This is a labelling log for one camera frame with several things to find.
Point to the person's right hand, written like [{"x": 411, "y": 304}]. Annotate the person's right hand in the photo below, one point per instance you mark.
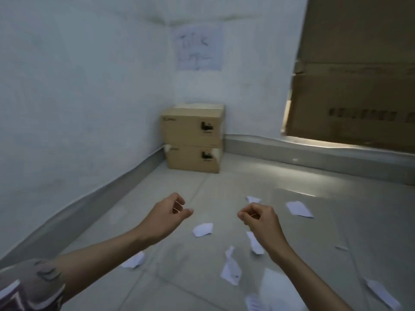
[{"x": 264, "y": 226}]

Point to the person's left hand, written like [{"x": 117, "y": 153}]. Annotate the person's left hand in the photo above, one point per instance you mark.
[{"x": 162, "y": 220}]

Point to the person's right thumb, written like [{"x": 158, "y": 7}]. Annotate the person's right thumb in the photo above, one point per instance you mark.
[{"x": 247, "y": 217}]

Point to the person's left thumb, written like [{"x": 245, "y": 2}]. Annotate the person's left thumb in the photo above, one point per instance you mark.
[{"x": 184, "y": 214}]

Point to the person's right forearm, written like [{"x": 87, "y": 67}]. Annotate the person's right forearm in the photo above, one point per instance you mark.
[{"x": 304, "y": 278}]

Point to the person's left forearm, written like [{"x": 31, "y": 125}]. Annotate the person's left forearm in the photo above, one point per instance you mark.
[{"x": 100, "y": 259}]

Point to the small brown cardboard box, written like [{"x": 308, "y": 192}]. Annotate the small brown cardboard box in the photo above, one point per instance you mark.
[
  {"x": 191, "y": 158},
  {"x": 191, "y": 126}
]

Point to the scattered white paper scraps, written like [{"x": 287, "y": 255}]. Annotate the scattered white paper scraps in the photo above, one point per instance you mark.
[{"x": 230, "y": 272}]

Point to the grey skirting board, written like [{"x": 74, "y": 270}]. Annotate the grey skirting board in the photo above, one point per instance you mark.
[
  {"x": 308, "y": 150},
  {"x": 77, "y": 205}
]

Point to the large printed cardboard box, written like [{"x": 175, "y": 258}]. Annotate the large printed cardboard box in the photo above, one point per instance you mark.
[{"x": 353, "y": 106}]

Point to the white paper sheet with scribbles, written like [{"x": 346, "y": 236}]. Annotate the white paper sheet with scribbles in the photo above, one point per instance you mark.
[{"x": 199, "y": 46}]

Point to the grey patterned shirt sleeve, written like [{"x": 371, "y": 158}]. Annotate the grey patterned shirt sleeve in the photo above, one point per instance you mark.
[{"x": 29, "y": 286}]

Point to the large brown cardboard box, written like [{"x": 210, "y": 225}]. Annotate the large brown cardboard box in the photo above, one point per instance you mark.
[{"x": 360, "y": 29}]

